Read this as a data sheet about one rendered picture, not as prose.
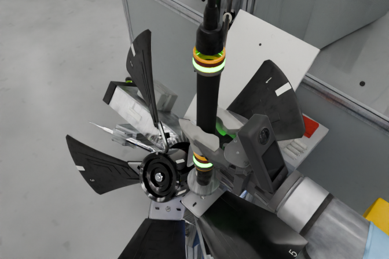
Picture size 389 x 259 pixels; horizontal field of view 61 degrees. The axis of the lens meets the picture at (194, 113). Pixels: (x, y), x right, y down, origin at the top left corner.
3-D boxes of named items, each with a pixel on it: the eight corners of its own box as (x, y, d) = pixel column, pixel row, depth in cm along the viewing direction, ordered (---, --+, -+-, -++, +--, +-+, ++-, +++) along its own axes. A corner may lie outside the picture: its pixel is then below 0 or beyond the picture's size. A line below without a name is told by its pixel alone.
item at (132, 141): (172, 162, 93) (90, 124, 111) (174, 155, 92) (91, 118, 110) (168, 163, 91) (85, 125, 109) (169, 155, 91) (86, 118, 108)
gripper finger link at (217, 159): (188, 151, 54) (235, 178, 50) (188, 145, 52) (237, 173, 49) (204, 131, 56) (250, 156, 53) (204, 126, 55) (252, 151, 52)
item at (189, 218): (190, 230, 106) (195, 210, 105) (206, 239, 103) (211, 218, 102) (175, 239, 99) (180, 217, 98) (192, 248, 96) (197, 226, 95)
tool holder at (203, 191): (191, 158, 76) (191, 133, 68) (221, 162, 75) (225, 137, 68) (184, 193, 70) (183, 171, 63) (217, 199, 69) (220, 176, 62)
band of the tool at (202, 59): (195, 55, 47) (195, 39, 45) (225, 58, 47) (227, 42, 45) (190, 76, 45) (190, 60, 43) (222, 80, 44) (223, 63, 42)
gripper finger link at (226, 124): (197, 121, 63) (227, 154, 58) (197, 100, 58) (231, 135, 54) (209, 113, 64) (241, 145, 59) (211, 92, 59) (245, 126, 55)
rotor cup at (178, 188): (157, 173, 92) (124, 182, 81) (179, 130, 88) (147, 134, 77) (194, 208, 86) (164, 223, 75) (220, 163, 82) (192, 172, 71)
